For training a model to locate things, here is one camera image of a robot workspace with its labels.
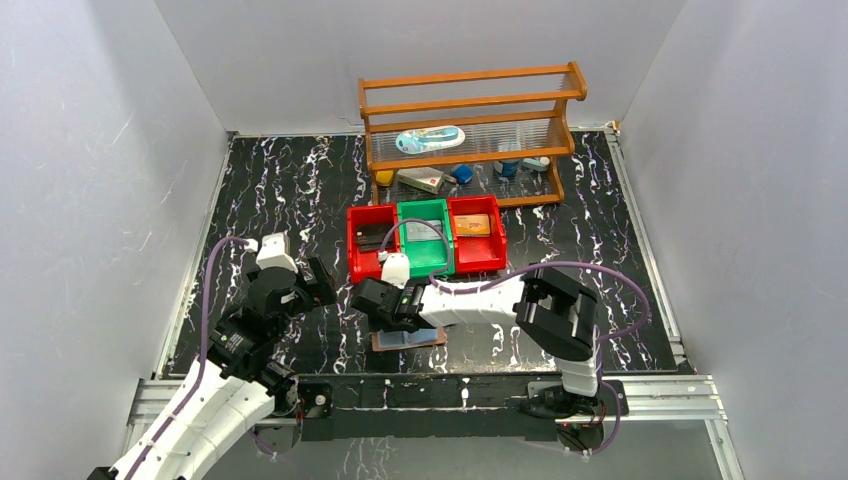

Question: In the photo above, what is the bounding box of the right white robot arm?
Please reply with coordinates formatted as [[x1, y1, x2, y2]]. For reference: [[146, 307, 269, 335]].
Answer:
[[350, 253, 603, 414]]

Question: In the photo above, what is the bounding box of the dark credit card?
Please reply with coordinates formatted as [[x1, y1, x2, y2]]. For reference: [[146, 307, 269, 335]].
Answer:
[[354, 223, 392, 253]]

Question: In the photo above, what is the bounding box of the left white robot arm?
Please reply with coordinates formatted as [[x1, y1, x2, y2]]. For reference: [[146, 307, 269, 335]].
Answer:
[[89, 233, 337, 479]]

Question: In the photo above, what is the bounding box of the green plastic bin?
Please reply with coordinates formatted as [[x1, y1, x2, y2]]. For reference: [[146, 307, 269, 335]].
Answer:
[[397, 199, 455, 278]]

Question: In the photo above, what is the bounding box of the yellow small object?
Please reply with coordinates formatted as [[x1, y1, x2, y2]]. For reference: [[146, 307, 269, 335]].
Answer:
[[374, 170, 395, 187]]

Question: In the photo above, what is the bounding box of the pink leather card holder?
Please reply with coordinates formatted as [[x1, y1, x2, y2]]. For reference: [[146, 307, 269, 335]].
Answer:
[[371, 328, 447, 352]]

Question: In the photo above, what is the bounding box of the blue cup on shelf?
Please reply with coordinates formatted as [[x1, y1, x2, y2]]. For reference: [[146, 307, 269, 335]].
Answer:
[[493, 159, 522, 180]]

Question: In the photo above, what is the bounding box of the red bin with dark card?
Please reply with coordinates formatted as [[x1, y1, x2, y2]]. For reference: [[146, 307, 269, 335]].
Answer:
[[346, 204, 398, 284]]

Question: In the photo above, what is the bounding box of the black base frame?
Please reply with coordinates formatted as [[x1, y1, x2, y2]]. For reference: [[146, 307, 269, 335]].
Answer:
[[255, 373, 630, 452]]

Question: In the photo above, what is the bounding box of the teal white tube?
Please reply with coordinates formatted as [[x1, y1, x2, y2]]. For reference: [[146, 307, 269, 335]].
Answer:
[[521, 156, 551, 172]]

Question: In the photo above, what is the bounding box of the red bin with orange card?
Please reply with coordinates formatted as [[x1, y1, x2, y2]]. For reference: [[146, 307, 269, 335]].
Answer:
[[447, 195, 508, 274]]

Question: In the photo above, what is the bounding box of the orange credit card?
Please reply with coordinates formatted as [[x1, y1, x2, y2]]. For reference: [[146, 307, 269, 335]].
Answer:
[[453, 213, 492, 238]]

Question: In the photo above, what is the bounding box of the blue small object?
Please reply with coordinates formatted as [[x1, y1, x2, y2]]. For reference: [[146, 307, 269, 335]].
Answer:
[[450, 164, 474, 185]]

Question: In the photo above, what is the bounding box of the wooden shelf rack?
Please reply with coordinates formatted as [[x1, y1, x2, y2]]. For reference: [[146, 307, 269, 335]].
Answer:
[[357, 61, 588, 207]]

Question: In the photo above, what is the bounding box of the grey credit card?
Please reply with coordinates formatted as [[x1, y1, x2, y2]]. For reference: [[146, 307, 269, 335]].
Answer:
[[404, 220, 443, 242]]

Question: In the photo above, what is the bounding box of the blue white oval package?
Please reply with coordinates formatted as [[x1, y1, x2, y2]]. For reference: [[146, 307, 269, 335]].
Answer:
[[395, 125, 466, 155]]

